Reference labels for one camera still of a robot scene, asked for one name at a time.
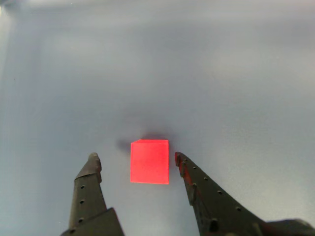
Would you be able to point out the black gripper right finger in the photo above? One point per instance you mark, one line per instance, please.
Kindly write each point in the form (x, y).
(216, 211)

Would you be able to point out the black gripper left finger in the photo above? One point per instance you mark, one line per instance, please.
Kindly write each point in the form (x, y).
(86, 196)

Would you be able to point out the red cube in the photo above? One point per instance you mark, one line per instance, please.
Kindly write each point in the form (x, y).
(150, 163)

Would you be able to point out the grey-blue table mat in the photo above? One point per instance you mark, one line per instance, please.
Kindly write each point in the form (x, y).
(157, 73)

